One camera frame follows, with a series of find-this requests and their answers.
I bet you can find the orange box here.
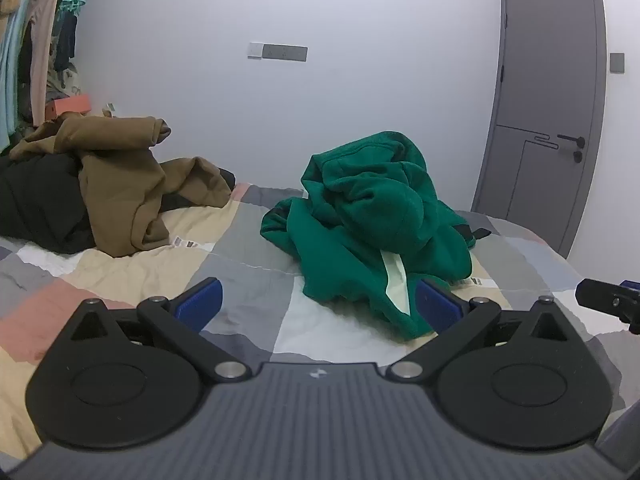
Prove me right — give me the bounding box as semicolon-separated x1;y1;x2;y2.
46;95;92;118

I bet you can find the black clothing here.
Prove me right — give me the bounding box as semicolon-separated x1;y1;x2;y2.
0;152;236;256

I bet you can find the green hoodie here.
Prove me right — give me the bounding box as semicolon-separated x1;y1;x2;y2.
260;131;493;343

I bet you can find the grey door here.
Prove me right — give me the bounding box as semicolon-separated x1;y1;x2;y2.
471;0;608;261

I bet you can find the brown hoodie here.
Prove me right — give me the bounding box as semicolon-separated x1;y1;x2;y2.
9;112;233;259

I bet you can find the row of hanging clothes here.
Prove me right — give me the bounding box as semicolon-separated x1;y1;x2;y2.
0;0;88;146

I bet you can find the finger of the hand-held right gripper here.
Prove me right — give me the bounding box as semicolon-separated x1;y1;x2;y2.
575;278;640;333

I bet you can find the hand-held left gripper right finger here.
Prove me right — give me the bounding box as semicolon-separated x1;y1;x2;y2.
387;279;581;383

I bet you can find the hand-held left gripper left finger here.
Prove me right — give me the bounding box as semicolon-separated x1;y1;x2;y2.
60;277;251;383

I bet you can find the grey wall outlet panel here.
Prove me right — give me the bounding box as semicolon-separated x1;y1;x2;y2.
262;45;308;62

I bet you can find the patchwork bedspread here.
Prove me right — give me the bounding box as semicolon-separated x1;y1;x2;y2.
0;182;640;466

